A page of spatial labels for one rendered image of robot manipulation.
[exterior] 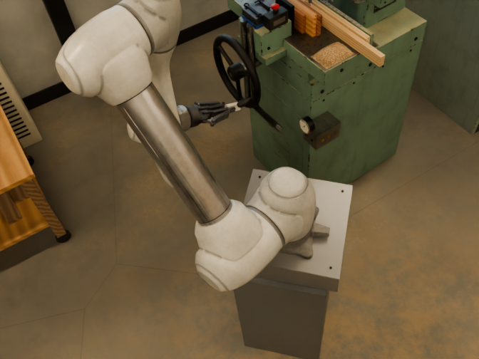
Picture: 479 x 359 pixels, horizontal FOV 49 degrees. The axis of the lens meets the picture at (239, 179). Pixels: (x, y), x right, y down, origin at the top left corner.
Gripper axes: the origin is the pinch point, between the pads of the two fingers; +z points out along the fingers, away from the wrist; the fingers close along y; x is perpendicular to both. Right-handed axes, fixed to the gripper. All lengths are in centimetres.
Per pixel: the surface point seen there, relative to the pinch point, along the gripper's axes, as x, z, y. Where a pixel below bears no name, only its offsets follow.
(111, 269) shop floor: 91, -36, 14
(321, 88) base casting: -12.1, 26.9, -14.3
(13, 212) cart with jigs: 81, -65, 55
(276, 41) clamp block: -23.6, 14.7, 2.3
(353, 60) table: -26.7, 30.6, -20.8
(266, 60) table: -17.8, 10.7, 0.3
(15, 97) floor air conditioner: 59, -45, 112
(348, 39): -31.3, 31.6, -14.4
